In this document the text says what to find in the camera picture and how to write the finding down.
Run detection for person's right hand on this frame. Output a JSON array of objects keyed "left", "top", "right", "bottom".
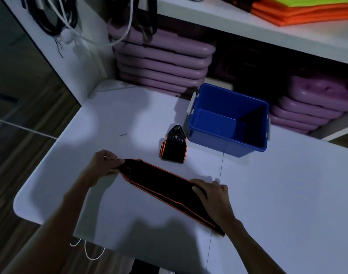
[{"left": 190, "top": 179, "right": 238, "bottom": 226}]

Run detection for person's left hand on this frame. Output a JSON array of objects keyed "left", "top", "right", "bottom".
[{"left": 88, "top": 150, "right": 125, "bottom": 188}]

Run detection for long black orange-trimmed strap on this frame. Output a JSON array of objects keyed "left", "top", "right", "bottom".
[{"left": 118, "top": 159, "right": 226, "bottom": 237}]

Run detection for person's left forearm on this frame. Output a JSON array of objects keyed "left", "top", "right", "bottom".
[{"left": 1, "top": 176, "right": 98, "bottom": 274}]

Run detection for person's right forearm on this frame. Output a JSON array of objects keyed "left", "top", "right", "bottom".
[{"left": 217, "top": 217, "right": 287, "bottom": 274}]

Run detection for blue plastic storage bin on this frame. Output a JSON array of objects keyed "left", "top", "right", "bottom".
[{"left": 187, "top": 83, "right": 271, "bottom": 158}]

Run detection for tall stack of purple platforms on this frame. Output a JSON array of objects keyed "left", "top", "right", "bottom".
[{"left": 107, "top": 23, "right": 216, "bottom": 96}]

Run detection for white ball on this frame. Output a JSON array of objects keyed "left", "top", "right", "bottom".
[{"left": 61, "top": 29, "right": 74, "bottom": 44}]

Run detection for short stack of purple platforms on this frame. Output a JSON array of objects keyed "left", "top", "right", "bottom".
[{"left": 269, "top": 73, "right": 348, "bottom": 136}]

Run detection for white shelf unit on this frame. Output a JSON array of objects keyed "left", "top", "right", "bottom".
[{"left": 0, "top": 0, "right": 348, "bottom": 142}]

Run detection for stack of orange mats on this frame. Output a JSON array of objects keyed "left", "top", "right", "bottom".
[{"left": 217, "top": 0, "right": 348, "bottom": 27}]

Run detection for folded black orange-trimmed strap bundle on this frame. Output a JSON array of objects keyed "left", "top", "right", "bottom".
[{"left": 158, "top": 125, "right": 189, "bottom": 165}]

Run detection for thin white cord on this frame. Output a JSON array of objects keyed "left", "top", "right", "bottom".
[{"left": 69, "top": 237, "right": 106, "bottom": 261}]

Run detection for white cable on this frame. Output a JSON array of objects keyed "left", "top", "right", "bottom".
[{"left": 45, "top": 0, "right": 135, "bottom": 48}]

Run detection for hanging black straps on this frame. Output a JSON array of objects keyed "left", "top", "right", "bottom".
[{"left": 133, "top": 0, "right": 159, "bottom": 43}]

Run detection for bundle of black cables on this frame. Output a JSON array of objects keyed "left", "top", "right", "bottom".
[{"left": 22, "top": 0, "right": 79, "bottom": 58}]

